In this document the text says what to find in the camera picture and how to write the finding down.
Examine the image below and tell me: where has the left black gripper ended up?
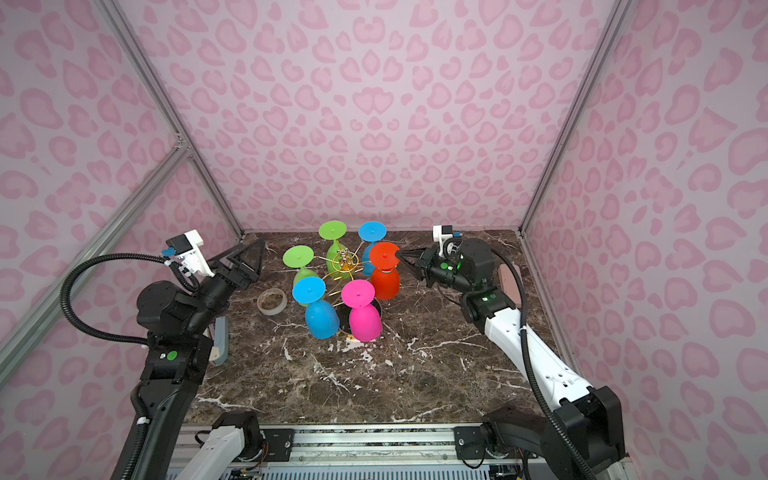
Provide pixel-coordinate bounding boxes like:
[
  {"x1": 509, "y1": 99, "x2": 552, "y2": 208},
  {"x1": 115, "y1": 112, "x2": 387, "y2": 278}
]
[{"x1": 186, "y1": 240, "x2": 262, "y2": 341}]

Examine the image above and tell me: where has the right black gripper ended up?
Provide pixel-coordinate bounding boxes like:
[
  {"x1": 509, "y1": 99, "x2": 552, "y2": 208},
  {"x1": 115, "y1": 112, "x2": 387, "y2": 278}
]
[{"x1": 396, "y1": 246, "x2": 475, "y2": 295}]

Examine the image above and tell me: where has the red wine glass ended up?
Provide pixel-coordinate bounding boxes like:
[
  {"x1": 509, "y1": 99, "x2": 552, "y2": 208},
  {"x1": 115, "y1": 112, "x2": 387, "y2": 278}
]
[{"x1": 369, "y1": 242, "x2": 401, "y2": 300}]

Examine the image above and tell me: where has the magenta wine glass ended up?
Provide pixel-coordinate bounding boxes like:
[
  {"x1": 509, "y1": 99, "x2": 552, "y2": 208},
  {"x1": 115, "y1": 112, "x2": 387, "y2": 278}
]
[{"x1": 341, "y1": 280, "x2": 382, "y2": 342}]

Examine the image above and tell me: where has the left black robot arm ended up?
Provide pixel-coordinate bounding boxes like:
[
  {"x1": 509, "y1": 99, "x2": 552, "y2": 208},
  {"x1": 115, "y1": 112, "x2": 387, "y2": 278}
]
[{"x1": 111, "y1": 239, "x2": 266, "y2": 479}]

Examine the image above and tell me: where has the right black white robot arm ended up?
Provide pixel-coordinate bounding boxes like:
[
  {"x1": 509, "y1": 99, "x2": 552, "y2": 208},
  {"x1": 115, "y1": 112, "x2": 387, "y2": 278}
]
[{"x1": 396, "y1": 239, "x2": 627, "y2": 479}]

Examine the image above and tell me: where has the back blue wine glass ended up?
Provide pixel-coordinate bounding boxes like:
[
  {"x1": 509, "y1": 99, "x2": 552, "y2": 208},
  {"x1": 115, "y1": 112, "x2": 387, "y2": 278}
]
[{"x1": 358, "y1": 221, "x2": 387, "y2": 261}]

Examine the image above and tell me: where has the blue wine glass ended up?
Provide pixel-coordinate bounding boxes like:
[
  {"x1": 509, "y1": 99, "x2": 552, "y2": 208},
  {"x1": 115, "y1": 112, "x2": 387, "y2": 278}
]
[
  {"x1": 292, "y1": 277, "x2": 340, "y2": 339},
  {"x1": 358, "y1": 221, "x2": 387, "y2": 261}
]

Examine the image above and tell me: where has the left green wine glass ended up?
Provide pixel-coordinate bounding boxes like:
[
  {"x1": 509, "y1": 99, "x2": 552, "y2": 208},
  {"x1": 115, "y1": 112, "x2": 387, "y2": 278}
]
[{"x1": 282, "y1": 245, "x2": 319, "y2": 286}]

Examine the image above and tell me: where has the green wine glass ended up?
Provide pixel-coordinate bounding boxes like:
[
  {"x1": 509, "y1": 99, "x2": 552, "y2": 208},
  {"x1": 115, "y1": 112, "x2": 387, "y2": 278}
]
[
  {"x1": 318, "y1": 220, "x2": 347, "y2": 273},
  {"x1": 282, "y1": 245, "x2": 319, "y2": 286}
]

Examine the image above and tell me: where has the back green wine glass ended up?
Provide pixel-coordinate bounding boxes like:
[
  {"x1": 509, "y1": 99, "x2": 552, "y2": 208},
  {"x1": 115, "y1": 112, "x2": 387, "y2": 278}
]
[{"x1": 318, "y1": 220, "x2": 347, "y2": 273}]

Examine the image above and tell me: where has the front blue wine glass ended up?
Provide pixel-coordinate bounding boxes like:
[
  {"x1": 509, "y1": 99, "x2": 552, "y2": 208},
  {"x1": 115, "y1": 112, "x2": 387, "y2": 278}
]
[{"x1": 292, "y1": 277, "x2": 340, "y2": 339}]

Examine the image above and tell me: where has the clear tape roll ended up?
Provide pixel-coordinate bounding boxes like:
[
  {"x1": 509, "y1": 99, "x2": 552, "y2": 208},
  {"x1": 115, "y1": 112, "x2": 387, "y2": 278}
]
[{"x1": 256, "y1": 288, "x2": 288, "y2": 317}]

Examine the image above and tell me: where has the grey blue flat object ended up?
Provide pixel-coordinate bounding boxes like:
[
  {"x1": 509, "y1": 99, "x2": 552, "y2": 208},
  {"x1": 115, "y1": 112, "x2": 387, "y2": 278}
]
[{"x1": 209, "y1": 316, "x2": 230, "y2": 366}]

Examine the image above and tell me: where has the pink rectangular block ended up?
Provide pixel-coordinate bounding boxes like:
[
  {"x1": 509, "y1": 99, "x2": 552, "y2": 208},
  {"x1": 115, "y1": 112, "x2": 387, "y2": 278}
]
[{"x1": 498, "y1": 264, "x2": 522, "y2": 308}]

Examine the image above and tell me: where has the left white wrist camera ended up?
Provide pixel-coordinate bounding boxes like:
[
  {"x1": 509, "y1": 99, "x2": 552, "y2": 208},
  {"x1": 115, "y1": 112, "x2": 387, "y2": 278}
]
[{"x1": 161, "y1": 229, "x2": 214, "y2": 277}]

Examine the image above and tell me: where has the gold wire glass rack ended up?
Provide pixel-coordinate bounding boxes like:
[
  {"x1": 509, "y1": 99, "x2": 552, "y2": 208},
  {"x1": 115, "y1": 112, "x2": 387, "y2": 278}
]
[{"x1": 321, "y1": 240, "x2": 374, "y2": 297}]

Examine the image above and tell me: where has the left black cable hose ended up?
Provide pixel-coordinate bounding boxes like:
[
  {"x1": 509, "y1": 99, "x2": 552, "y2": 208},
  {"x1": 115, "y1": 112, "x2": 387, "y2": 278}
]
[{"x1": 59, "y1": 252, "x2": 193, "y2": 346}]

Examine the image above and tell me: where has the black cable hose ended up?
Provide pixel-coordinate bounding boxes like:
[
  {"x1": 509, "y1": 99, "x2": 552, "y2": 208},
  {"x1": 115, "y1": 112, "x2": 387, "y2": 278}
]
[
  {"x1": 491, "y1": 248, "x2": 601, "y2": 480},
  {"x1": 59, "y1": 252, "x2": 193, "y2": 346}
]

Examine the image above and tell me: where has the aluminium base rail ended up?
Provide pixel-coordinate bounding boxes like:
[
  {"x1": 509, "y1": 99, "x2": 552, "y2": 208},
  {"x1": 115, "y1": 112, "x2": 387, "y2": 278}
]
[{"x1": 167, "y1": 419, "x2": 637, "y2": 480}]

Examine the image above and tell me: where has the right black cable hose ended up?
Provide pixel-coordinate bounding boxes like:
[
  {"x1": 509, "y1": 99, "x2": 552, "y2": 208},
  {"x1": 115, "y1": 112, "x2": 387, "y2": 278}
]
[{"x1": 491, "y1": 248, "x2": 601, "y2": 480}]

